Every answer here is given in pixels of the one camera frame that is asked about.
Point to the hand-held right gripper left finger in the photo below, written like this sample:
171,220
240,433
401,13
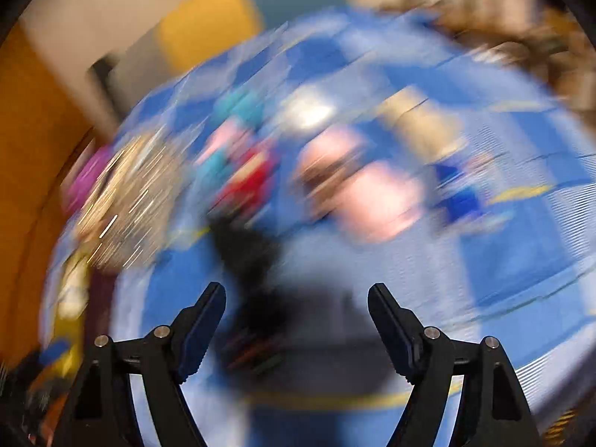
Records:
193,349

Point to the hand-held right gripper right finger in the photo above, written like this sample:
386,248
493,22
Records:
400,340

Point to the teal teddy bear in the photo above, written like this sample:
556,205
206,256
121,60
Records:
240,105

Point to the yellow soft toy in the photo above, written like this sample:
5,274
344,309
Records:
74,298

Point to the dark blue soft toy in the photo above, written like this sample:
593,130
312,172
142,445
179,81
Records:
461,195

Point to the gold sequined soft item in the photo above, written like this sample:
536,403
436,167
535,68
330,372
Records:
130,200

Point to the purple soft item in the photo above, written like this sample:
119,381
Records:
88,179

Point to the beige soft toy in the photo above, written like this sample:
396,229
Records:
414,118

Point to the dark cloth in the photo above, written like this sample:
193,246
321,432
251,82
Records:
260,260

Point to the blue plaid bedsheet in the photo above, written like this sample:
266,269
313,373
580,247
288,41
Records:
489,265

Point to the pink plush toy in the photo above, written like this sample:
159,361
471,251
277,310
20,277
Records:
372,195

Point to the red plush toy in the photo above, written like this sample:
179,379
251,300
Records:
249,181

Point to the white plush in plastic bag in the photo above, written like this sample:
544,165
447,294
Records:
307,109

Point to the wooden wardrobe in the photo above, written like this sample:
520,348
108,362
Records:
28,149

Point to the yellow headboard panel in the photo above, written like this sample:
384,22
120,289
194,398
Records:
209,23

